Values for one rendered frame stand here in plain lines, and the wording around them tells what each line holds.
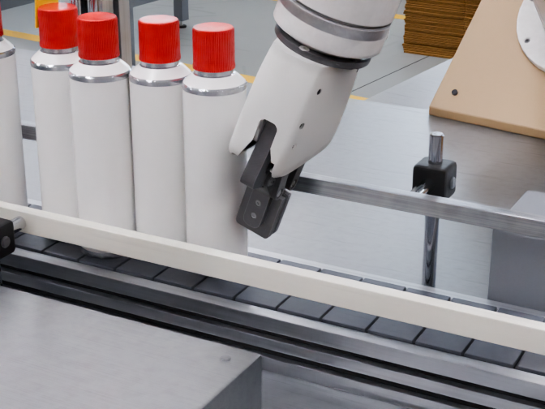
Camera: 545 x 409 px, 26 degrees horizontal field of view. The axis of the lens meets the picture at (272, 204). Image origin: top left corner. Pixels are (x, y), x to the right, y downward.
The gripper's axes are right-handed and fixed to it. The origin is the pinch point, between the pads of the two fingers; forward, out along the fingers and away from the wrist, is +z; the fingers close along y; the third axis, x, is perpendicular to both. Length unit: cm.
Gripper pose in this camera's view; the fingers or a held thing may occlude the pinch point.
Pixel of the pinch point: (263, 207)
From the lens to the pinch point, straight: 95.0
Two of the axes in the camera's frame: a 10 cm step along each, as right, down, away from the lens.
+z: -3.0, 8.1, 5.0
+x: 8.3, 4.8, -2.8
